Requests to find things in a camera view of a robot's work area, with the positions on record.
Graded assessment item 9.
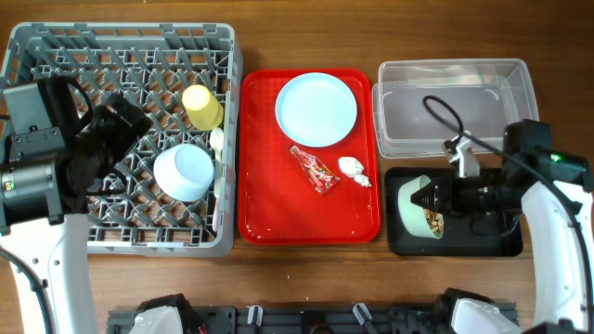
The clear plastic bin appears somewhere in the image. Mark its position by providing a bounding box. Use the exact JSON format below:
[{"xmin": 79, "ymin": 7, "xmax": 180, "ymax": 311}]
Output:
[{"xmin": 372, "ymin": 58, "xmax": 539, "ymax": 159}]

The light blue bowl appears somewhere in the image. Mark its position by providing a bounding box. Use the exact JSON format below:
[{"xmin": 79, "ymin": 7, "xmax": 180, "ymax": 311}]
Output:
[{"xmin": 153, "ymin": 144, "xmax": 214, "ymax": 202}]

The green bowl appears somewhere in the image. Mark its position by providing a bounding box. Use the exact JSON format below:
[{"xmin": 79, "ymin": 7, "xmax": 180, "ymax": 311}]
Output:
[{"xmin": 397, "ymin": 175, "xmax": 442, "ymax": 239}]

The black waste tray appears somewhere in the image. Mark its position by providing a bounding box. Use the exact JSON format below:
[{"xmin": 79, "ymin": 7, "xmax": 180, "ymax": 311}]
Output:
[{"xmin": 384, "ymin": 167, "xmax": 523, "ymax": 257}]

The crumpled white tissue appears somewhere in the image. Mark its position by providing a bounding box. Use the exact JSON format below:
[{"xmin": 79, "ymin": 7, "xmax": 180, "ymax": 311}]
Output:
[{"xmin": 338, "ymin": 157, "xmax": 371, "ymax": 187}]

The light blue plate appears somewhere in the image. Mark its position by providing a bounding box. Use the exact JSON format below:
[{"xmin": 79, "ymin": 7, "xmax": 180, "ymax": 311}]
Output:
[{"xmin": 275, "ymin": 72, "xmax": 358, "ymax": 148}]

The grey dishwasher rack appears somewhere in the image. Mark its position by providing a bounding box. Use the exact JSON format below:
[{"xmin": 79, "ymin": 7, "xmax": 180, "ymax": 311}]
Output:
[{"xmin": 1, "ymin": 22, "xmax": 243, "ymax": 257}]

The white plastic spoon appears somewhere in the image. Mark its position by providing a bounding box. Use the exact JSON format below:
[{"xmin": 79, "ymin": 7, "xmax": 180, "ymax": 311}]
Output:
[{"xmin": 209, "ymin": 127, "xmax": 225, "ymax": 199}]

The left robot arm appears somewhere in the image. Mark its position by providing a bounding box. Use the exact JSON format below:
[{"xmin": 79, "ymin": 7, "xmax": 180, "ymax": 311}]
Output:
[{"xmin": 1, "ymin": 94, "xmax": 152, "ymax": 333}]

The red snack wrapper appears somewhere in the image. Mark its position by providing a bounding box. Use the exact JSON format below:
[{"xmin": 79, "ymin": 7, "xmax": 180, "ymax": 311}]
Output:
[{"xmin": 290, "ymin": 146, "xmax": 340, "ymax": 195}]

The yellow plastic cup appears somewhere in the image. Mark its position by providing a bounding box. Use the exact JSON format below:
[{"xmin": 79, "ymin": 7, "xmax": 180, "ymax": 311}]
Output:
[{"xmin": 182, "ymin": 84, "xmax": 225, "ymax": 131}]

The red plastic tray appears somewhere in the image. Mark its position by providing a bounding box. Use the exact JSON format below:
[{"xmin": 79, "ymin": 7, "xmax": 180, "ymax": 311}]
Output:
[{"xmin": 237, "ymin": 69, "xmax": 381, "ymax": 246}]

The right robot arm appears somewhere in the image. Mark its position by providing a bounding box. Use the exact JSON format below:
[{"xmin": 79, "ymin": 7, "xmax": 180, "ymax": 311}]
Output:
[{"xmin": 398, "ymin": 120, "xmax": 593, "ymax": 333}]

